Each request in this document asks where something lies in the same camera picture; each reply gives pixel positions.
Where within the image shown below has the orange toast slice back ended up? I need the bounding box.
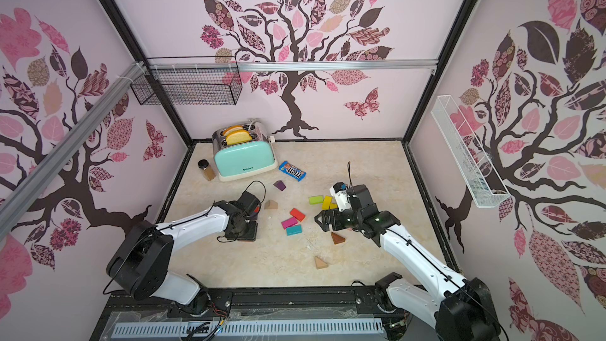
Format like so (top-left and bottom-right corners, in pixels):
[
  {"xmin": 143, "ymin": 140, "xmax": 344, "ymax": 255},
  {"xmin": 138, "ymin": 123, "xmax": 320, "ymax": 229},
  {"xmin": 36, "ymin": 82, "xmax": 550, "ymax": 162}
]
[{"xmin": 222, "ymin": 126, "xmax": 244, "ymax": 137}]

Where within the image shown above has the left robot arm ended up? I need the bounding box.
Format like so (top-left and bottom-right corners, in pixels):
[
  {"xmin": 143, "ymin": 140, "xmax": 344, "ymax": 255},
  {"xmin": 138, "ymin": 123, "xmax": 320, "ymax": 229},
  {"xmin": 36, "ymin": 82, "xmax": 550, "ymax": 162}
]
[{"xmin": 106, "ymin": 194, "xmax": 261, "ymax": 316}]

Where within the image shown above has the wall aluminium rail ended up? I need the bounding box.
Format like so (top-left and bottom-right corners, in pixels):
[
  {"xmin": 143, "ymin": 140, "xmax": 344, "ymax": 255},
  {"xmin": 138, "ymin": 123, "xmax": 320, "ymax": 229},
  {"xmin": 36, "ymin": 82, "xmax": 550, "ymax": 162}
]
[
  {"xmin": 1, "ymin": 62, "xmax": 144, "ymax": 238},
  {"xmin": 150, "ymin": 59, "xmax": 438, "ymax": 72}
]

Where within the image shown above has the left wall aluminium rail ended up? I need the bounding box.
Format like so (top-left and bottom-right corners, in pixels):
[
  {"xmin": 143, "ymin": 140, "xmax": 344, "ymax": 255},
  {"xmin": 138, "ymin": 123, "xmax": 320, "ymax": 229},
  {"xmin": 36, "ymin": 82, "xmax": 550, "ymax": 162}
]
[{"xmin": 1, "ymin": 62, "xmax": 144, "ymax": 238}]

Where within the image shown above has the yellow block upper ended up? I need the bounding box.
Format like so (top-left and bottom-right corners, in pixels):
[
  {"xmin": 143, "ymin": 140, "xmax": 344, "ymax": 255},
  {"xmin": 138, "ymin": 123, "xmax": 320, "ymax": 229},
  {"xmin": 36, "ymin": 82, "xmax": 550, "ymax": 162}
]
[{"xmin": 321, "ymin": 196, "xmax": 332, "ymax": 211}]

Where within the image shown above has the light brown triangular block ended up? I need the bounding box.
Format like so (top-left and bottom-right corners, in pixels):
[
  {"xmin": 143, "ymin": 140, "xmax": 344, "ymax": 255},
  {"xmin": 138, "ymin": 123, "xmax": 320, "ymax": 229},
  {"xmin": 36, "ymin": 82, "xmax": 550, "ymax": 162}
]
[{"xmin": 314, "ymin": 256, "xmax": 329, "ymax": 270}]

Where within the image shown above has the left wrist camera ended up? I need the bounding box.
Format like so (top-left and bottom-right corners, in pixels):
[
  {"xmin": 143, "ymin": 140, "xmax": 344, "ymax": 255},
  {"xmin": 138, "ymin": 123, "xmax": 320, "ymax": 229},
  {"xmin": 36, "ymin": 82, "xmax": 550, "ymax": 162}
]
[{"xmin": 238, "ymin": 191, "xmax": 260, "ymax": 216}]

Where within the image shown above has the mint green toy toaster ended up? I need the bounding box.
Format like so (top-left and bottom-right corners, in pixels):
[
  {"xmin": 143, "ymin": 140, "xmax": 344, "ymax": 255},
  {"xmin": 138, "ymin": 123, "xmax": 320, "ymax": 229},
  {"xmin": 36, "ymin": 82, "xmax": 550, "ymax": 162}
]
[{"xmin": 211, "ymin": 120, "xmax": 278, "ymax": 182}]

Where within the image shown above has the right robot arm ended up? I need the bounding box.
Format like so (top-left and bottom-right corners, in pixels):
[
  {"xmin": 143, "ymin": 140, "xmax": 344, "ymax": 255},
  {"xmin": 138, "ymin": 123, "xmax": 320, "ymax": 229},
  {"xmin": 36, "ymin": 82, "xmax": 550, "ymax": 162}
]
[{"xmin": 314, "ymin": 182, "xmax": 502, "ymax": 340}]

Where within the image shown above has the back wall aluminium rail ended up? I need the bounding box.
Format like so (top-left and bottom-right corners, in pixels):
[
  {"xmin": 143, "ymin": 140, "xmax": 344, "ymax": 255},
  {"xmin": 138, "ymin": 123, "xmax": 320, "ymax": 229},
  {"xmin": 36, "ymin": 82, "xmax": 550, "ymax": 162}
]
[{"xmin": 150, "ymin": 59, "xmax": 438, "ymax": 72}]

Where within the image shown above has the teal rectangular block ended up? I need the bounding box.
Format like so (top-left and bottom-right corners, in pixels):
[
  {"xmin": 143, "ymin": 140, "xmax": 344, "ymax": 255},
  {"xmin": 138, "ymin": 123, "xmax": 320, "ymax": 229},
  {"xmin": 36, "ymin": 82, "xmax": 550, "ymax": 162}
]
[{"xmin": 286, "ymin": 224, "xmax": 302, "ymax": 236}]

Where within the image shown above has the blue candy packet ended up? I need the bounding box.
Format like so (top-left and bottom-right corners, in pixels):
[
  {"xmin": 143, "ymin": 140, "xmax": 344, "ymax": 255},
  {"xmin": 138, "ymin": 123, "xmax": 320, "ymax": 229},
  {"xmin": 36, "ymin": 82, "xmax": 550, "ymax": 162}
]
[{"xmin": 279, "ymin": 161, "xmax": 307, "ymax": 182}]

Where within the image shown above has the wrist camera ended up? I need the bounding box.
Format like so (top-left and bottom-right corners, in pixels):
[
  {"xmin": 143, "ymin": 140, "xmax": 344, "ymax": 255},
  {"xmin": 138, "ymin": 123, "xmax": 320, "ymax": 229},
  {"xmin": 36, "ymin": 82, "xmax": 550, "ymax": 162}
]
[
  {"xmin": 330, "ymin": 182, "xmax": 351, "ymax": 212},
  {"xmin": 238, "ymin": 191, "xmax": 260, "ymax": 216}
]

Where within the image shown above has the black wire wall basket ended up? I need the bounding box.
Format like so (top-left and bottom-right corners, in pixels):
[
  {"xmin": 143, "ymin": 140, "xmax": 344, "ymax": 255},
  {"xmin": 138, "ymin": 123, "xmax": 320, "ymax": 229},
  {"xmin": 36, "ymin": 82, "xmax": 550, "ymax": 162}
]
[{"xmin": 130, "ymin": 55, "xmax": 243, "ymax": 106}]

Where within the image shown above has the white slotted cable duct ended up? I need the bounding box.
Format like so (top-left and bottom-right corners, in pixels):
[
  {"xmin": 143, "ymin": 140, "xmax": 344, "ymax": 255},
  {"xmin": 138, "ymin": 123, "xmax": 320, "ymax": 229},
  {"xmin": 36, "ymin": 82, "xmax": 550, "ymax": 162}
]
[{"xmin": 109, "ymin": 318, "xmax": 385, "ymax": 340}]

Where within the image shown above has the magenta rectangular block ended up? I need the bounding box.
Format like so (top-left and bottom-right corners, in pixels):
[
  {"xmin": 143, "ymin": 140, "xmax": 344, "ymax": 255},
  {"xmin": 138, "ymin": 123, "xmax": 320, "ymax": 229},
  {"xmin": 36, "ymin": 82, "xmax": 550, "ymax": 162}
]
[{"xmin": 281, "ymin": 217, "xmax": 298, "ymax": 229}]

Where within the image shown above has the beige triangular wooden block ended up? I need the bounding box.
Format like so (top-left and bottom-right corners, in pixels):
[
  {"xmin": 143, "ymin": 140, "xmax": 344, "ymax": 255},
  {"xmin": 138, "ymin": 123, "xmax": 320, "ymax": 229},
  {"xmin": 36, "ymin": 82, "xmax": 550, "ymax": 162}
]
[{"xmin": 264, "ymin": 200, "xmax": 279, "ymax": 210}]

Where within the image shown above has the small brown spice jar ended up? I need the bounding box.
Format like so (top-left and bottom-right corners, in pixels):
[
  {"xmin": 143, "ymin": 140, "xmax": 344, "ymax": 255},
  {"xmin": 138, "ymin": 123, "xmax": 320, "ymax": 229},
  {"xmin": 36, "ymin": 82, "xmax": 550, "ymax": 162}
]
[{"xmin": 197, "ymin": 159, "xmax": 216, "ymax": 182}]

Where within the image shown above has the bright red rectangular block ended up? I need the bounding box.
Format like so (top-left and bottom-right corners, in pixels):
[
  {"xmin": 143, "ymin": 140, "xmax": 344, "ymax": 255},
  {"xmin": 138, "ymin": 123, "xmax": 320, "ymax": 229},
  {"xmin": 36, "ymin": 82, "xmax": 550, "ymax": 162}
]
[{"xmin": 290, "ymin": 208, "xmax": 306, "ymax": 222}]

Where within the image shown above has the white wire wall shelf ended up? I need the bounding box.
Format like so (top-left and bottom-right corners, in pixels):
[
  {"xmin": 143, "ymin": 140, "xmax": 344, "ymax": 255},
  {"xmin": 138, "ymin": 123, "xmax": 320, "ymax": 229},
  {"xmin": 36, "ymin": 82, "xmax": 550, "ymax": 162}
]
[{"xmin": 431, "ymin": 96, "xmax": 511, "ymax": 208}]

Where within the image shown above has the dark brown triangular block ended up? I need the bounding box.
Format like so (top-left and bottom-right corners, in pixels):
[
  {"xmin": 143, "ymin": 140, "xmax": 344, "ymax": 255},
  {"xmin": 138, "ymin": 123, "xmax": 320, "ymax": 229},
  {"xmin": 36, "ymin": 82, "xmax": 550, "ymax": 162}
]
[{"xmin": 331, "ymin": 232, "xmax": 346, "ymax": 245}]

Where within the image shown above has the purple triangular wooden block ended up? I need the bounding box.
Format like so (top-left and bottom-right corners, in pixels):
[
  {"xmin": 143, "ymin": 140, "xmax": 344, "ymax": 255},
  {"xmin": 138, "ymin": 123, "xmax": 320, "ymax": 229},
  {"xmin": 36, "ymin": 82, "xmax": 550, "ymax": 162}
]
[{"xmin": 274, "ymin": 180, "xmax": 287, "ymax": 191}]

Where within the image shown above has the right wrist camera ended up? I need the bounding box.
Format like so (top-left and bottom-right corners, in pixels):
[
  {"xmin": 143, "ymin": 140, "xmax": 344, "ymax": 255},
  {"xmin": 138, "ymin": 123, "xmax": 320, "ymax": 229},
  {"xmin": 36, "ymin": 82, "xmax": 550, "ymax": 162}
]
[{"xmin": 330, "ymin": 182, "xmax": 351, "ymax": 212}]

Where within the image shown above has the lime green block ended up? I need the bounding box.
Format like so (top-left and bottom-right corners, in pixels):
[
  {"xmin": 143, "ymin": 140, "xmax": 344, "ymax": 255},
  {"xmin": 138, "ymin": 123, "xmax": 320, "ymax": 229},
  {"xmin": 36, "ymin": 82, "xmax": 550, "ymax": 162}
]
[{"xmin": 309, "ymin": 196, "xmax": 324, "ymax": 205}]

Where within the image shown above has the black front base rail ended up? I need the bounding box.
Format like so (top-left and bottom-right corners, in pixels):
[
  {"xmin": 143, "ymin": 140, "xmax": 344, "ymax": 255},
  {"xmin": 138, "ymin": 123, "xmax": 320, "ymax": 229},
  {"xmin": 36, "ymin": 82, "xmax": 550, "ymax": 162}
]
[{"xmin": 101, "ymin": 283, "xmax": 484, "ymax": 316}]

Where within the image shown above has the yellow toast slice front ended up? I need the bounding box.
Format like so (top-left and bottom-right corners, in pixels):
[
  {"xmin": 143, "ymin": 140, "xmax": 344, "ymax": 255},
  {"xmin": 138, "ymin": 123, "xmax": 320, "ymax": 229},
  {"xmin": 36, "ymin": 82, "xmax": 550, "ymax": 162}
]
[{"xmin": 225, "ymin": 129, "xmax": 252, "ymax": 146}]

